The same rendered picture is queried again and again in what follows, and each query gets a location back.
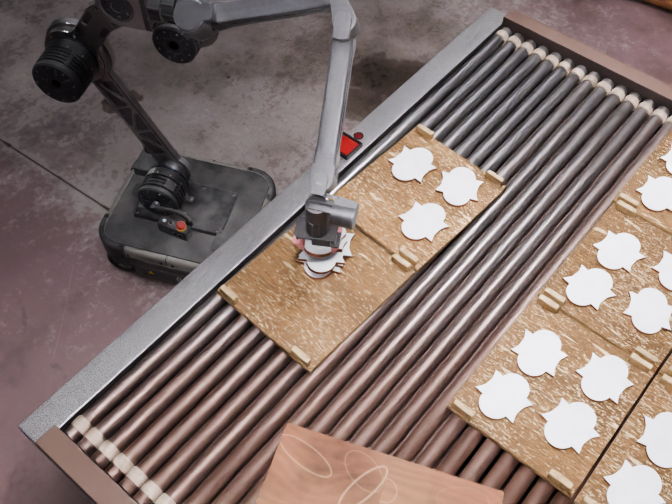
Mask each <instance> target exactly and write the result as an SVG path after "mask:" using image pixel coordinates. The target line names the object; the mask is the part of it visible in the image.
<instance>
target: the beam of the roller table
mask: <svg viewBox="0 0 672 504"><path fill-rule="evenodd" d="M505 15H506V14H504V13H502V12H500V11H498V10H496V9H494V8H492V7H490V8H489V9H487V10H486V11H485V12H484V13H483V14H482V15H481V16H480V17H478V18H477V19H476V20H475V21H474V22H473V23H472V24H471V25H469V26H468V27H467V28H466V29H465V30H464V31H463V32H462V33H460V34H459V35H458V36H457V37H456V38H455V39H454V40H452V41H451V42H450V43H449V44H448V45H447V46H446V47H445V48H443V49H442V50H441V51H440V52H439V53H438V54H437V55H436V56H434V57H433V58H432V59H431V60H430V61H429V62H428V63H427V64H425V65H424V66H423V67H422V68H421V69H420V70H419V71H417V72H416V73H415V74H414V75H413V76H412V77H411V78H410V79H408V80H407V81H406V82H405V83H404V84H403V85H402V86H401V87H399V88H398V89H397V90H396V91H395V92H394V93H393V94H392V95H390V96H389V97H388V98H387V99H386V100H385V101H384V102H383V103H381V104H380V105H379V106H378V107H377V108H376V109H375V110H373V111H372V112H371V113H370V114H369V115H368V116H367V117H366V118H364V119H363V120H362V121H361V122H360V123H359V124H358V125H357V126H355V127H354V128H353V129H352V130H351V131H350V132H349V133H348V134H349V135H350V136H352V137H354V136H353V135H354V133H356V132H361V133H363V135H364V137H363V138H362V139H360V140H359V141H360V142H362V143H363V146H362V147H361V148H360V149H359V150H358V151H357V152H356V153H355V154H354V155H353V156H352V157H350V158H349V159H348V160H345V159H344V158H342V157H341V156H340V160H339V167H338V169H339V173H338V179H339V178H340V177H341V176H342V175H343V174H344V173H345V172H346V171H347V170H349V169H350V168H351V167H352V166H353V165H354V164H355V163H356V162H357V161H358V160H359V159H361V158H362V157H363V156H364V155H365V154H366V153H367V152H368V151H369V150H370V149H371V148H373V147H374V146H375V145H376V144H377V143H378V142H379V141H380V140H381V139H382V138H383V137H384V136H386V135H387V134H388V133H389V132H390V131H391V130H392V129H393V128H394V127H395V126H396V125H398V124H399V123H400V122H401V121H402V120H403V119H404V118H405V117H406V116H407V115H408V114H410V113H411V112H412V111H413V110H414V109H415V108H416V107H417V106H418V105H419V104H420V103H422V102H423V101H424V100H425V99H426V98H427V97H428V96H429V95H430V94H431V93H432V92H433V91H435V90H436V89H437V88H438V87H439V86H440V85H441V84H442V83H443V82H444V81H445V80H447V79H448V78H449V77H450V76H451V75H452V74H453V73H454V72H455V71H456V70H457V69H459V68H460V67H461V66H462V65H463V64H464V63H465V62H466V61H467V60H468V59H469V58H470V57H472V56H473V55H474V54H475V53H476V52H477V51H478V50H479V49H480V48H481V47H482V46H484V45H485V44H486V43H487V42H488V41H489V40H490V39H491V38H492V37H493V35H494V34H495V33H496V32H497V31H498V30H501V26H502V22H503V17H504V16H505ZM311 166H312V165H311ZM311 166H310V167H309V168H308V169H307V170H306V171H305V172H303V173H302V174H301V175H300V176H299V177H298V178H297V179H296V180H294V181H293V182H292V183H291V184H290V185H289V186H288V187H287V188H285V189H284V190H283V191H282V192H281V193H280V194H279V195H278V196H276V197H275V198H274V199H273V200H272V201H271V202H270V203H268V204H267V205H266V206H265V207H264V208H263V209H262V210H261V211H259V212H258V213H257V214H256V215H255V216H254V217H253V218H252V219H250V220H249V221H248V222H247V223H246V224H245V225H244V226H243V227H241V228H240V229H239V230H238V231H237V232H236V233H235V234H233V235H232V236H231V237H230V238H229V239H228V240H227V241H226V242H224V243H223V244H222V245H221V246H220V247H219V248H218V249H217V250H215V251H214V252H213V253H212V254H211V255H210V256H209V257H208V258H206V259H205V260H204V261H203V262H202V263H201V264H200V265H199V266H197V267H196V268H195V269H194V270H193V271H192V272H191V273H189V274H188V275H187V276H186V277H185V278H184V279H183V280H182V281H180V282H179V283H178V284H177V285H176V286H175V287H174V288H173V289H171V290H170V291H169V292H168V293H167V294H166V295H165V296H164V297H162V298H161V299H160V300H159V301H158V302H157V303H156V304H154V305H153V306H152V307H151V308H150V309H149V310H148V311H147V312H145V313H144V314H143V315H142V316H141V317H140V318H139V319H138V320H136V321H135V322H134V323H133V324H132V325H131V326H130V327H129V328H127V329H126V330H125V331H124V332H123V333H122V334H121V335H119V336H118V337H117V338H116V339H115V340H114V341H113V342H112V343H110V344H109V345H108V346H107V347H106V348H105V349H104V350H103V351H101V352H100V353H99V354H98V355H97V356H96V357H95V358H94V359H92V360H91V361H90V362H89V363H88V364H87V365H86V366H84V367H83V368H82V369H81V370H80V371H79V372H78V373H77V374H75V375H74V376H73V377H72V378H71V379H70V380H69V381H68V382H66V383H65V384H64V385H63V386H62V387H61V388H60V389H59V390H57V391H56V392H55V393H54V394H53V395H52V396H51V397H50V398H48V399H47V400H46V401H45V402H44V403H43V404H42V405H40V406H39V407H38V408H37V409H36V410H35V411H34V412H33V413H31V414H30V415H29V416H28V417H27V418H26V419H25V420H24V421H22V422H21V423H20V424H19V425H18V428H19V429H20V430H21V431H22V432H23V434H24V435H25V436H26V437H27V438H28V439H29V440H30V441H31V442H32V443H33V444H34V445H35V446H36V447H37V448H38V449H39V450H40V448H39V447H38V446H37V445H36V444H35V442H36V441H37V440H38V439H39V438H40V437H41V436H42V435H43V434H44V433H45V432H46V431H48V430H49V429H50V428H51V427H52V426H53V425H56V426H57V427H58V428H59V429H60V430H61V431H62V432H64V430H66V429H67V428H68V427H69V426H70V425H71V422H72V421H73V420H74V419H75V418H76V417H78V416H79V415H82V414H83V413H84V412H85V411H86V410H87V409H88V408H89V407H91V406H92V405H93V404H94V403H95V402H96V401H97V400H98V399H99V398H100V397H101V396H103V395H104V394H105V393H106V392H107V391H108V390H109V389H110V388H111V387H112V386H113V385H115V384H116V383H117V382H118V381H119V380H120V379H121V378H122V377H123V376H124V375H125V374H126V373H128V372H129V371H130V370H131V369H132V368H133V367H134V366H135V365H136V364H137V363H138V362H140V361H141V360H142V359H143V358H144V357H145V356H146V355H147V354H148V353H149V352H150V351H152V350H153V349H154V348H155V347H156V346H157V345H158V344H159V343H160V342H161V341H162V340H163V339H165V338H166V337H167V336H168V335H169V334H170V333H171V332H172V331H173V330H174V329H175V328H177V327H178V326H179V325H180V324H181V323H182V322H183V321H184V320H185V319H186V318H187V317H189V316H190V315H191V314H192V313H193V312H194V311H195V310H196V309H197V308H198V307H199V306H201V305H202V304H203V303H204V302H205V301H206V300H207V299H208V298H209V297H210V296H211V295H212V294H214V293H215V292H216V291H217V290H218V289H219V288H220V286H221V285H223V284H224V283H226V282H227V281H228V280H229V279H230V278H231V277H232V276H233V275H234V274H235V273H236V272H238V271H239V270H240V269H241V268H242V267H243V266H244V265H245V264H246V263H247V262H248V261H250V260H251V259H252V258H253V257H254V256H255V255H256V254H257V253H258V252H259V251H260V250H261V249H263V248H264V247H265V246H266V245H267V244H268V243H269V242H270V241H271V240H272V239H273V238H275V237H276V236H277V235H278V234H279V233H280V232H281V231H282V230H283V229H284V228H285V227H287V226H288V225H289V224H290V223H291V222H292V221H293V220H294V219H295V218H296V217H297V216H298V215H300V214H301V213H302V212H303V211H304V210H305V201H306V200H307V198H309V197H310V196H313V195H315V194H312V193H310V192H311V188H312V186H311V184H310V173H311ZM40 451H41V450H40ZM41 452H42V451H41ZM42 453H43V452H42ZM43 454H44V453H43Z"/></svg>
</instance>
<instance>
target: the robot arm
mask: <svg viewBox="0 0 672 504"><path fill-rule="evenodd" d="M139 4H140V8H141V12H142V16H143V20H144V25H145V29H146V31H150V32H153V31H154V30H155V28H156V26H157V25H158V23H159V22H162V23H167V21H168V22H173V23H176V25H177V26H178V28H179V32H180V35H183V33H184V35H185V38H186V39H187V40H189V38H193V39H195V40H198V41H204V40H207V39H209V38H210V37H211V36H212V35H213V34H214V32H217V31H223V30H226V29H228V28H231V27H236V26H242V25H248V24H255V23H261V22H268V21H274V20H280V19H287V18H293V17H300V16H306V15H313V14H330V13H331V14H332V23H333V26H334V27H333V34H332V36H331V42H330V56H329V63H328V70H327V77H326V84H325V91H324V98H323V105H322V112H321V118H320V125H319V132H318V139H317V145H316V148H315V152H314V159H313V163H312V166H311V173H310V184H311V186H312V188H311V192H310V193H312V194H315V195H313V196H310V197H309V198H307V200H306V201H305V216H306V217H300V218H299V220H298V221H297V222H296V226H295V230H294V236H293V241H292V242H293V244H294V245H296V246H297V247H299V248H300V249H301V250H302V251H304V246H305V239H306V240H311V243H312V245H316V246H324V247H331V254H332V255H333V253H334V252H335V251H337V250H339V247H340V241H341V236H342V230H343V228H346V229H351V230H353V229H354V227H355V224H356V220H357V215H358V209H359V204H358V203H357V202H355V201H353V200H348V199H345V198H343V197H341V196H340V197H339V196H335V195H330V194H331V191H333V190H334V189H335V187H336V185H337V180H338V173H339V169H338V167H339V160H340V147H341V140H342V133H343V126H344V119H345V112H346V105H347V99H348V92H349V85H350V78H351V71H352V64H353V58H354V54H355V50H356V37H357V35H358V34H359V31H360V26H359V23H358V21H357V20H358V19H357V17H356V15H355V13H354V10H353V8H352V6H351V5H350V3H349V1H348V0H238V1H231V2H215V3H207V4H200V3H199V2H197V1H195V0H139ZM325 197H327V198H332V199H335V200H334V201H333V200H329V199H326V198H325Z"/></svg>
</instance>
